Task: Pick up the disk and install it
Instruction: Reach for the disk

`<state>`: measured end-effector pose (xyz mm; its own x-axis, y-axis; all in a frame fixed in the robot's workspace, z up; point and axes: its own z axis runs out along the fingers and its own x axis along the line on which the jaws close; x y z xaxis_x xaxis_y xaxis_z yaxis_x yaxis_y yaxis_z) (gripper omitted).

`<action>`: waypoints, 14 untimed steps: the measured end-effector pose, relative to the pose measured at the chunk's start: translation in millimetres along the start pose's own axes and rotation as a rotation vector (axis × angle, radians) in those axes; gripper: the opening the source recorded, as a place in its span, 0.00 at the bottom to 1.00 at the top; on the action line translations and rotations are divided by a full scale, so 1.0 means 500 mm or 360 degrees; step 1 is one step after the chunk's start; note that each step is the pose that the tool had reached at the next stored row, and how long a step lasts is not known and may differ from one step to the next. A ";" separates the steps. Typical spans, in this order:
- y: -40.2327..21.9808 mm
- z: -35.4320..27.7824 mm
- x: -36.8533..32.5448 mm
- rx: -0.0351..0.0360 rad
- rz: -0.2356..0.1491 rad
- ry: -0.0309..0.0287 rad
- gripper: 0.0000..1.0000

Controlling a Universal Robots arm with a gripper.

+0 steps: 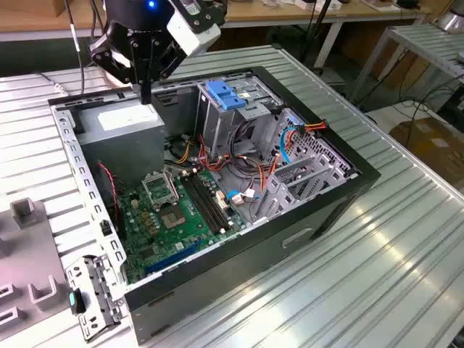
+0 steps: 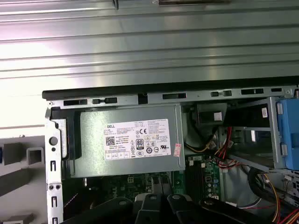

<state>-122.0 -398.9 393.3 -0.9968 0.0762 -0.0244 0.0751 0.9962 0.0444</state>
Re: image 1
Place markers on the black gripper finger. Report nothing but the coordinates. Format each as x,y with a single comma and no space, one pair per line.
112,54
163,61

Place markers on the grey metal disk bay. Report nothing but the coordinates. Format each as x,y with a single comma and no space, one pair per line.
339,174

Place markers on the blue plastic drive latch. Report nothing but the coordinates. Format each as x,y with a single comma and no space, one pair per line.
224,96

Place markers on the grey metal drive cage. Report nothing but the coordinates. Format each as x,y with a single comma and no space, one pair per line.
217,127

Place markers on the grey power supply unit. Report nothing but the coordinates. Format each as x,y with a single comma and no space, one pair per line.
123,145

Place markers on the black case fan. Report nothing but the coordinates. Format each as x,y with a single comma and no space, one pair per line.
107,195

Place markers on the black RAM slot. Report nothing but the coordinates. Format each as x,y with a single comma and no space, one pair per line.
204,203
200,203
209,203
213,203

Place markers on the CPU socket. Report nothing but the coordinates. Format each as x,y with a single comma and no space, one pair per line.
173,219

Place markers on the green motherboard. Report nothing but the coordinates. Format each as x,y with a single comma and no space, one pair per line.
181,237

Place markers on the blue expansion slot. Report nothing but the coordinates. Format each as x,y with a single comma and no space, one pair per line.
170,259

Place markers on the grey parts rack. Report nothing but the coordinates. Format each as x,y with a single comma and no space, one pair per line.
32,253

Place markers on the black PC case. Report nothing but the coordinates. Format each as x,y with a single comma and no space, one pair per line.
235,275

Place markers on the black latch teal tab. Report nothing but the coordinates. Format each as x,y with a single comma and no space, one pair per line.
71,300

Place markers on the metal slat side table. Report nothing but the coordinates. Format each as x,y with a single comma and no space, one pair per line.
424,40

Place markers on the large brown cardboard box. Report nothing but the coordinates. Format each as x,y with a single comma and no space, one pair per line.
431,145

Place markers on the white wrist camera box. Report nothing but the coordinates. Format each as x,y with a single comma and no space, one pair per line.
192,34

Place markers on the metal card retainer bracket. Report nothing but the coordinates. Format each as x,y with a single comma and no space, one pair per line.
96,286

